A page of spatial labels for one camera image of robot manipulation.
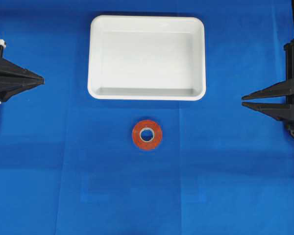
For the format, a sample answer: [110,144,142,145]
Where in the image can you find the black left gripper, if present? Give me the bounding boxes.
[0,39,45,104]

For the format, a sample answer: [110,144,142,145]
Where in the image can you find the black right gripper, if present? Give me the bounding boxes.
[242,39,294,138]

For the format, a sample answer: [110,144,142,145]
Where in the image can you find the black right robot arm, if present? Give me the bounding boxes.
[242,0,294,138]

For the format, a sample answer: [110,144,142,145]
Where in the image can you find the white plastic tray case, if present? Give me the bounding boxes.
[87,15,206,101]

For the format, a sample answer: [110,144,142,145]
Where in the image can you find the orange tape roll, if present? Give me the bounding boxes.
[132,119,163,151]

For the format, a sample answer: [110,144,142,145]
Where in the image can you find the blue table cloth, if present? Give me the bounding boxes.
[0,0,294,235]

